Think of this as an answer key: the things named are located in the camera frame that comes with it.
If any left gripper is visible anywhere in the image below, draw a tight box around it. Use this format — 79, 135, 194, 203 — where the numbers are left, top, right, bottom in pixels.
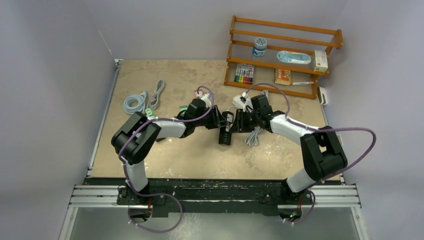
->
193, 105, 228, 130

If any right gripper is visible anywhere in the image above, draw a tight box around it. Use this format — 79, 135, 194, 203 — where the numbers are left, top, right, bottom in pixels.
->
230, 108, 262, 133

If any black power strip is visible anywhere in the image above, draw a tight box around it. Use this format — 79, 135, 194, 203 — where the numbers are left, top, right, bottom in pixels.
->
218, 111, 234, 146

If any white power strip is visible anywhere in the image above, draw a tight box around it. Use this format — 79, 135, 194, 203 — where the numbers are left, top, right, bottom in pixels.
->
232, 95, 253, 112

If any green charger plug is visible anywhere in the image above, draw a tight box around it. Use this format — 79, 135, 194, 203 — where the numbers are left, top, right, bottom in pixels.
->
179, 105, 188, 112

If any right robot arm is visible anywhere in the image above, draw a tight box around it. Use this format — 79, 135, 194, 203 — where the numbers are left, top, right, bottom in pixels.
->
229, 93, 348, 204

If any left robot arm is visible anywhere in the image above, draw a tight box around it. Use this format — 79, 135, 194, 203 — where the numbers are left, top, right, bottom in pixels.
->
111, 99, 230, 205

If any green plug on left strip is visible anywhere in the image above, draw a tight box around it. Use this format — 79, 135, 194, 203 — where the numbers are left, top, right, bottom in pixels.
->
144, 108, 153, 117

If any marker pen set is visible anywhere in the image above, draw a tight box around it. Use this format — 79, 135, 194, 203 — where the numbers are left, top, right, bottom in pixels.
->
234, 63, 255, 85

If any small orange notebook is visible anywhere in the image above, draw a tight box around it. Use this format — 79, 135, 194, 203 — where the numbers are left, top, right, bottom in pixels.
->
274, 68, 292, 86

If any blue white jar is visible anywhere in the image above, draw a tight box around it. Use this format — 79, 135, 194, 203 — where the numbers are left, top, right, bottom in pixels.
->
252, 37, 268, 57

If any white pen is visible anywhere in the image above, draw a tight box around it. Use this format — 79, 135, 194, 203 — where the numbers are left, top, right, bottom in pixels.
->
291, 81, 315, 86

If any wooden shelf rack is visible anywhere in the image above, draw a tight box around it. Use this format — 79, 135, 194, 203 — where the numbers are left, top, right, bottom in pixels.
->
223, 15, 344, 99

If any blue oval package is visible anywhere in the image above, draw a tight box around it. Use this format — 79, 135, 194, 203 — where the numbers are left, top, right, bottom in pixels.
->
276, 50, 312, 65

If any white red box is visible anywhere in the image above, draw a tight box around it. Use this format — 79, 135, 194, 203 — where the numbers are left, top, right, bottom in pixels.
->
313, 50, 329, 73

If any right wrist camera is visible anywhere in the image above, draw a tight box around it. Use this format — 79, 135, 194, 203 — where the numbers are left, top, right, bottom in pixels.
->
240, 92, 253, 111

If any white wall clip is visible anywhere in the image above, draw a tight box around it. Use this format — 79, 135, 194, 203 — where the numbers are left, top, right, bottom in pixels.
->
336, 133, 344, 147
317, 86, 329, 106

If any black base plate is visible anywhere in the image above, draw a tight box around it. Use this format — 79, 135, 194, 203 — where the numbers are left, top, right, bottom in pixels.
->
116, 178, 314, 219

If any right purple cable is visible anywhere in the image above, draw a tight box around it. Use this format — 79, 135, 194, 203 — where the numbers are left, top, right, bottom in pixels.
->
244, 82, 378, 226

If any purple cable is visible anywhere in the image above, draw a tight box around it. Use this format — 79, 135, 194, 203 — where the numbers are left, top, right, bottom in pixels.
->
118, 86, 216, 233
244, 82, 378, 226

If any lower white wall clip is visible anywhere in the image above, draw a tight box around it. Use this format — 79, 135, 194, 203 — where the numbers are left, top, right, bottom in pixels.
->
336, 133, 344, 147

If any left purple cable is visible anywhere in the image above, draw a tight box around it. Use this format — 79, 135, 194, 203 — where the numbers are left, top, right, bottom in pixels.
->
118, 86, 216, 233

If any aluminium rail frame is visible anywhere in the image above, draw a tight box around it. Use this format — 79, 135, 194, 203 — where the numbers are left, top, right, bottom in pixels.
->
60, 59, 361, 240

